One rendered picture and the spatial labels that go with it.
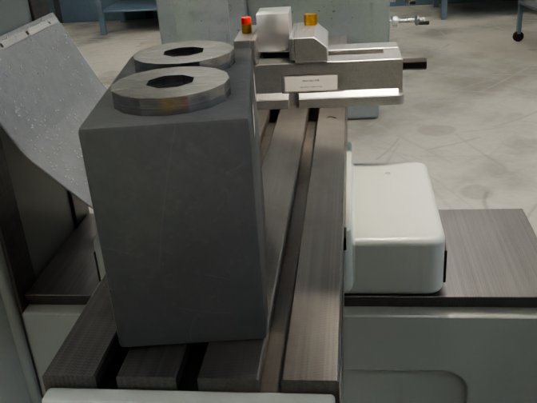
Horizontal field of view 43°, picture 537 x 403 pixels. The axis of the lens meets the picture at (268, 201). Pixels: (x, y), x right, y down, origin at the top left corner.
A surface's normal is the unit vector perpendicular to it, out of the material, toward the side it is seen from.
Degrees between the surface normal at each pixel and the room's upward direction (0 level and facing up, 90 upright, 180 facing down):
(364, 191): 0
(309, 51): 90
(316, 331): 0
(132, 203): 90
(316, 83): 90
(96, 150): 90
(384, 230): 0
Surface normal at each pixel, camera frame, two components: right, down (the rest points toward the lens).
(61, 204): 0.99, -0.01
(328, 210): -0.07, -0.90
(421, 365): -0.11, 0.43
